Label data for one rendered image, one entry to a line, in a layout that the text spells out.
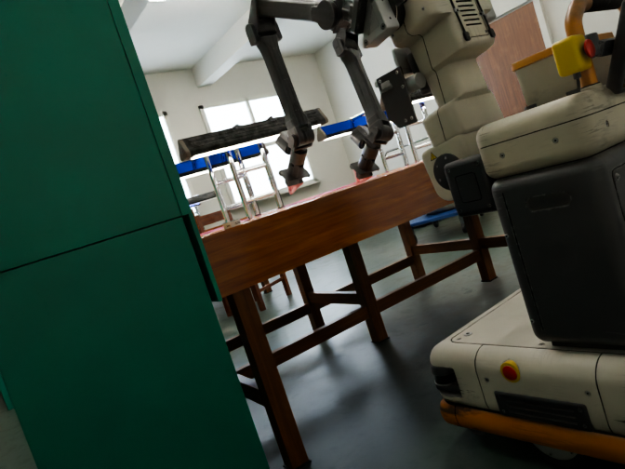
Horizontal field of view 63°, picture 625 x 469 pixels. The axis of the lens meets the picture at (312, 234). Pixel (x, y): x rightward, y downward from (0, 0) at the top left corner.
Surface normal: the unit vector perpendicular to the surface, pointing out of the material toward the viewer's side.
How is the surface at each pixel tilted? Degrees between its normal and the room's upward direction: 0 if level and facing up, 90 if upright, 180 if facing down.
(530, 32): 90
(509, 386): 90
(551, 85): 92
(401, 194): 90
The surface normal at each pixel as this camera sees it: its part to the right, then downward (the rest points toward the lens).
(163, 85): 0.56, -0.12
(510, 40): -0.76, 0.30
